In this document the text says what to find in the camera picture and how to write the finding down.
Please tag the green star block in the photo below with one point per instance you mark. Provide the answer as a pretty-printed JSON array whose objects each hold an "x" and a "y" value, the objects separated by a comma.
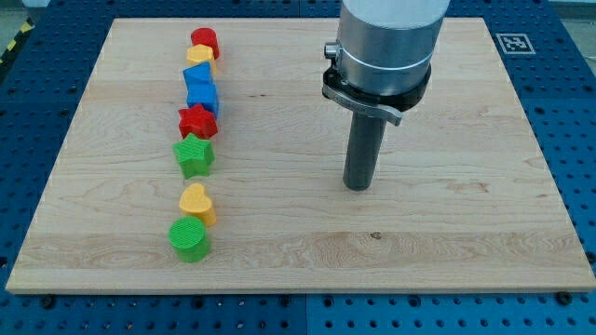
[{"x": 194, "y": 156}]

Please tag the red star block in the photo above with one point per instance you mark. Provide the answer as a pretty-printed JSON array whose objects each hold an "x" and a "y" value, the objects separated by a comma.
[{"x": 198, "y": 121}]

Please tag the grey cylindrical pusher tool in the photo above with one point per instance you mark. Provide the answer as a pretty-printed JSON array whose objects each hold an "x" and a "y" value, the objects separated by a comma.
[{"x": 365, "y": 138}]

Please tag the yellow heart block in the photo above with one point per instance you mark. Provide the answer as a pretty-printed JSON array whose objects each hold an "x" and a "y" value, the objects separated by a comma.
[{"x": 195, "y": 202}]

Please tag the blue cube block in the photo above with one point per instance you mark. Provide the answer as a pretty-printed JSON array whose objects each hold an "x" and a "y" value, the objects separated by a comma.
[{"x": 204, "y": 94}]

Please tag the green cylinder block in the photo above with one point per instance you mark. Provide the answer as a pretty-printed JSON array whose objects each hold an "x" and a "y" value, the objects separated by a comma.
[{"x": 189, "y": 238}]

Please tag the blue triangle block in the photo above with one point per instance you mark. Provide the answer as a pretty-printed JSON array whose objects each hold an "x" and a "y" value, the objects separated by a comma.
[{"x": 200, "y": 74}]

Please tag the yellow pentagon block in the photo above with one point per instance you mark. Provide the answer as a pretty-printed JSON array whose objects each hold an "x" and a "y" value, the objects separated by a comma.
[{"x": 198, "y": 54}]

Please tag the red cylinder block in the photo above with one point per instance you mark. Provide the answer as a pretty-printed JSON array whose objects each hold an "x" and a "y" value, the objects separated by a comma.
[{"x": 207, "y": 37}]

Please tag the wooden board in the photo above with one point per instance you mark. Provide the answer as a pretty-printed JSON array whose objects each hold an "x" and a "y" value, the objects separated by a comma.
[{"x": 462, "y": 199}]

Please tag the white fiducial marker tag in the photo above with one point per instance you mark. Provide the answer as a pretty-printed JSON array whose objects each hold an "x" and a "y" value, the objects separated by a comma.
[{"x": 515, "y": 43}]

